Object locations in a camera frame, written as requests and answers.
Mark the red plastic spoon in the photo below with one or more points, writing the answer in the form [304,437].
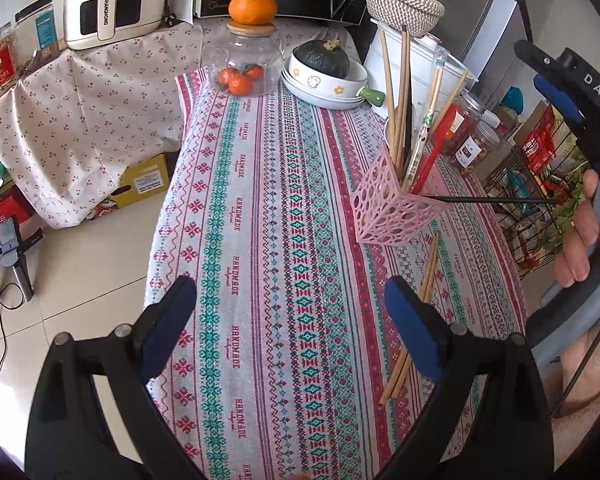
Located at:
[442,135]

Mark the teal plastic bag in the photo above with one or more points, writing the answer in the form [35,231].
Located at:
[514,100]

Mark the black power plug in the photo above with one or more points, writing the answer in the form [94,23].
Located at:
[170,19]

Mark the person's right hand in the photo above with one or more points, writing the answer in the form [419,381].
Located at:
[580,240]

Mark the small tangerine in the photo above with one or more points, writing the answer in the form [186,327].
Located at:
[254,71]
[240,85]
[226,75]

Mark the pink perforated utensil holder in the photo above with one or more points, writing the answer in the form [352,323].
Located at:
[395,205]

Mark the red cardboard box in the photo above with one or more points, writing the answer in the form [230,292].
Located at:
[2,212]

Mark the white electric cooking pot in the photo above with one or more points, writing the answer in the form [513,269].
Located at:
[422,60]

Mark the dark green kabocha squash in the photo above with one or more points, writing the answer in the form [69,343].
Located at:
[322,60]

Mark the green leafy vegetables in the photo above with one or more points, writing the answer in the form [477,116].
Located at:
[562,210]

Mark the yellow cardboard box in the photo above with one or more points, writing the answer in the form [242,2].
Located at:
[140,182]

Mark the red labelled food jar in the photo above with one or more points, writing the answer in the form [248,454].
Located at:
[0,65]

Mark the clear jar of red chili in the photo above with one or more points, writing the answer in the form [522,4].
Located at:
[462,120]

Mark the grey handheld stand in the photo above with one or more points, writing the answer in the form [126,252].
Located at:
[10,250]

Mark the red snack packet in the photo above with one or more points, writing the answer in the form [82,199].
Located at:
[536,145]

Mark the black chopstick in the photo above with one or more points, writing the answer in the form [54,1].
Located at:
[480,199]
[404,85]

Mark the bundle of wooden chopsticks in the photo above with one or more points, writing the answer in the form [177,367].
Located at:
[387,85]

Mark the large orange tangerine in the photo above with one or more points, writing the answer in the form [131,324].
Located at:
[252,5]

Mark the white floral cloth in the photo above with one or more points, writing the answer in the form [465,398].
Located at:
[80,110]

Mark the silver refrigerator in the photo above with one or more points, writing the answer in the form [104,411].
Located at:
[490,10]

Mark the person's right forearm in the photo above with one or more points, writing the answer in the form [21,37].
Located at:
[590,395]

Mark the woven lidded basket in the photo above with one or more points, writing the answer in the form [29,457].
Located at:
[405,2]

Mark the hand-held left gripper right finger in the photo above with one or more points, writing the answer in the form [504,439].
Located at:
[415,330]

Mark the striped patterned tablecloth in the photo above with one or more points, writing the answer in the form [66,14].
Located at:
[280,235]

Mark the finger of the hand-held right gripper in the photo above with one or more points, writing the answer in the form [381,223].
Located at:
[537,55]
[555,95]

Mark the cream air fryer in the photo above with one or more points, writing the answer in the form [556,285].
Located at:
[112,5]

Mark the small white bottle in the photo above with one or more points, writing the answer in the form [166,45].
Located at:
[490,119]

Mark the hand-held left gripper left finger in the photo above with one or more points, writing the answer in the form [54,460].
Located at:
[167,320]

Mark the white ceramic bowl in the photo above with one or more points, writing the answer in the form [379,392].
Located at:
[315,80]

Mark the glass jar with wooden lid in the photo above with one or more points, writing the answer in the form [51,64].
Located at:
[242,50]

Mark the clear jar with dark label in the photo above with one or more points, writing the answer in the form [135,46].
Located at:
[475,147]

